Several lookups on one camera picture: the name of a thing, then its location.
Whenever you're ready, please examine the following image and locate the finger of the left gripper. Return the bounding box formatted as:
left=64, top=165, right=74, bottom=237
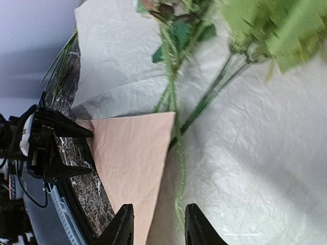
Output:
left=33, top=151, right=92, bottom=182
left=34, top=108, right=92, bottom=138

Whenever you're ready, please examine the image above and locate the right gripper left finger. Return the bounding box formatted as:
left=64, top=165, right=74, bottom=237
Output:
left=92, top=204, right=134, bottom=245

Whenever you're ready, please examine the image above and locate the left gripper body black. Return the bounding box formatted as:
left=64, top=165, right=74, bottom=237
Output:
left=27, top=107, right=59, bottom=179

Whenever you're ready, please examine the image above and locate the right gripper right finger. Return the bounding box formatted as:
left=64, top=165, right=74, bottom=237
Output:
left=184, top=203, right=227, bottom=245

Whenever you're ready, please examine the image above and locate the beige pink wrapping paper sheet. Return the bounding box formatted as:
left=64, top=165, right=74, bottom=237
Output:
left=72, top=1, right=326, bottom=244

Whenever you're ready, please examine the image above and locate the white rose fake flower stem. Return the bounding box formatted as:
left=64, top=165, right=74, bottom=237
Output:
left=135, top=1, right=219, bottom=226

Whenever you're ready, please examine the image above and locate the green leafy fake flower bunch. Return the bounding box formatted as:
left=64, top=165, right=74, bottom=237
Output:
left=180, top=1, right=326, bottom=134

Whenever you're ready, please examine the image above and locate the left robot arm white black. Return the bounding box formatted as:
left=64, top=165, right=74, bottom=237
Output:
left=1, top=105, right=93, bottom=244

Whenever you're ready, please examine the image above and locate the left pile of fake flowers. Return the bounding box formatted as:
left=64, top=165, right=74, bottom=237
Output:
left=40, top=26, right=78, bottom=107

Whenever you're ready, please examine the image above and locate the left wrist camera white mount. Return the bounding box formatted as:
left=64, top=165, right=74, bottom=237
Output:
left=19, top=113, right=34, bottom=156

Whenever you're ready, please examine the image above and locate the white slotted cable duct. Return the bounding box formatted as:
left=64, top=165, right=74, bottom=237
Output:
left=48, top=185, right=85, bottom=245

